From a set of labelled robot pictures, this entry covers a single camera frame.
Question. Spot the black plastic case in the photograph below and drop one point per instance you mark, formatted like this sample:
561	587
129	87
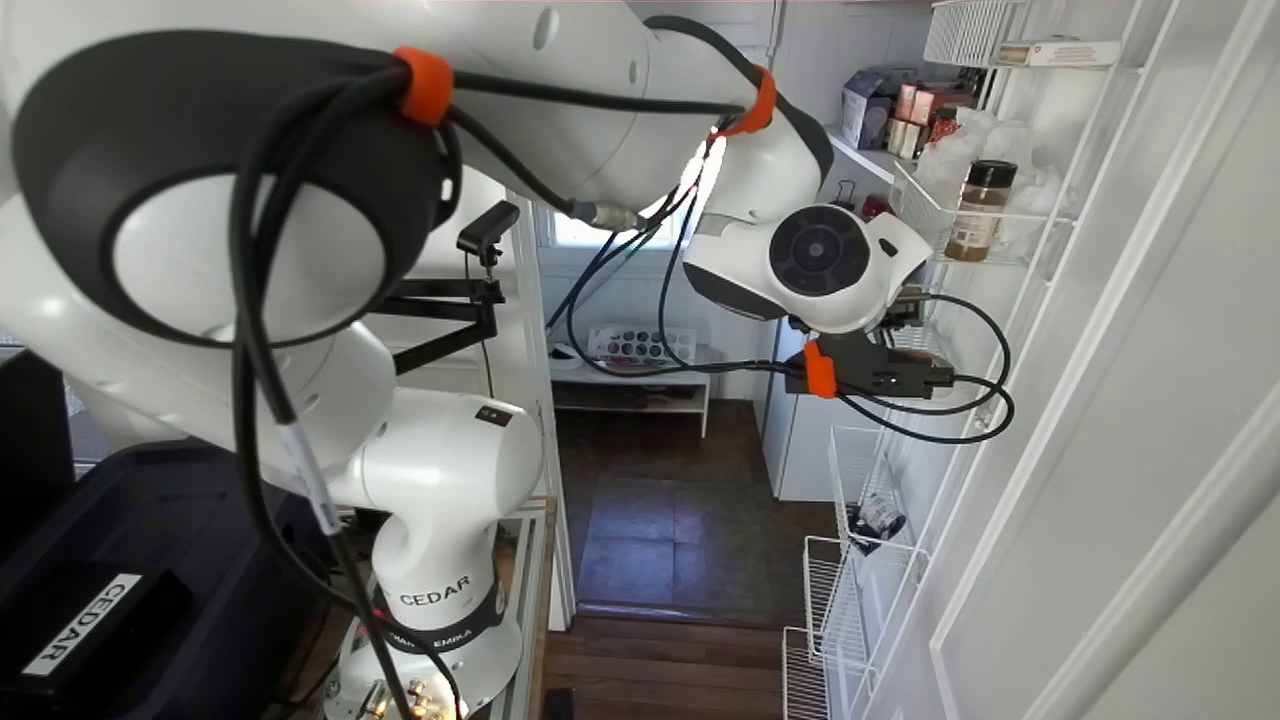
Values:
146	587

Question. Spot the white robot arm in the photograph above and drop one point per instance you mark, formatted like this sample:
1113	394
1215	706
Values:
441	464

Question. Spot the white wall shelf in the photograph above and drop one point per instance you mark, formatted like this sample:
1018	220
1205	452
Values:
872	163

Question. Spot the white mini fridge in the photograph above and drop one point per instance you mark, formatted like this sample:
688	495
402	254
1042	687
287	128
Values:
803	445

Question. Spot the black white patterned item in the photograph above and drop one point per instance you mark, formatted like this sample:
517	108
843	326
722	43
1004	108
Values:
872	525

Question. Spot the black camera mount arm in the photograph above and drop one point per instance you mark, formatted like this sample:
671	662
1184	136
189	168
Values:
446	303

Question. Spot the white rectangular package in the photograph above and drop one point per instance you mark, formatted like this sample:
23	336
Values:
1062	53

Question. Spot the tray with dark cells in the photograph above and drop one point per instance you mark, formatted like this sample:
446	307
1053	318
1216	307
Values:
643	347

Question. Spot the white panel door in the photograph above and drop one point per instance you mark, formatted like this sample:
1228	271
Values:
1172	403

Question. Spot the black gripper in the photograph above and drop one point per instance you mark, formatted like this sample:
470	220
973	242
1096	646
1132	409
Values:
884	364

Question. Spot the red snack bag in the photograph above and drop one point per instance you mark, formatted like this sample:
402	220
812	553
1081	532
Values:
945	123

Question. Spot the jar with dark lid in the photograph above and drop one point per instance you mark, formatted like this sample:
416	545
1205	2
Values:
983	215

